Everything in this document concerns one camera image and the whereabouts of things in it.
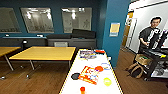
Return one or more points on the yellow green bowl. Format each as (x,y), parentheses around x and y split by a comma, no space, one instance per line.
(107,81)

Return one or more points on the grey sofa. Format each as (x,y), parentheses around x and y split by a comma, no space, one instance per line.
(83,40)

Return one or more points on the colourful puzzle box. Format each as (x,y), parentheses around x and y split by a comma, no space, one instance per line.
(87,54)

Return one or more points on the flat red box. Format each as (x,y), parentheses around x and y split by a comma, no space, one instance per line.
(100,51)

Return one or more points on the white paper sign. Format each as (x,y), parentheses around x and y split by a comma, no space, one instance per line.
(61,44)

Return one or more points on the clear bowl blue rim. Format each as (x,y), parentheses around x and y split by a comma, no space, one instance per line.
(101,66)

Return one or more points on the orange snack box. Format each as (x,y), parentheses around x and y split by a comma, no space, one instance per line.
(88,75)

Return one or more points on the yellow air hockey table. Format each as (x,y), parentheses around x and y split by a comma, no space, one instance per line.
(90,75)

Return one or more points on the black bowl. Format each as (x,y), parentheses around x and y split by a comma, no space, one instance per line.
(75,76)

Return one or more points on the yellow notice board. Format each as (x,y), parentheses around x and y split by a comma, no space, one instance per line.
(114,29)

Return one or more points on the yellow wooden table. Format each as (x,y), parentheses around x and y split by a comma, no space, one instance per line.
(43,52)
(6,50)

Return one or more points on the small orange cup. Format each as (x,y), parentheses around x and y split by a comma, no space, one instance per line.
(82,89)

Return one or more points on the brown wooden door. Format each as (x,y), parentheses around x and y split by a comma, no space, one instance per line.
(126,31)

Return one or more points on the brown floor bag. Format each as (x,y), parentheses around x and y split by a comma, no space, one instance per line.
(135,70)

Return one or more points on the black chair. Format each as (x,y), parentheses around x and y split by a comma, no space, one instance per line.
(25,43)

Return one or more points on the tan wicker basket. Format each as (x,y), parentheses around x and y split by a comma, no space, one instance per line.
(143,59)

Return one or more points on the person in black shirt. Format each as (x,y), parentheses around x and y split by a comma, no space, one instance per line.
(148,35)

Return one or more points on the long dark grey bench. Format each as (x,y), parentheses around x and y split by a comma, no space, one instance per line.
(13,40)

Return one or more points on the white wall outlet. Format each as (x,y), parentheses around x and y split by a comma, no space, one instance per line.
(109,58)

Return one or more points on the glass wall window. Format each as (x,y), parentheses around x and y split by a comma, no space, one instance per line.
(9,20)
(76,20)
(37,20)

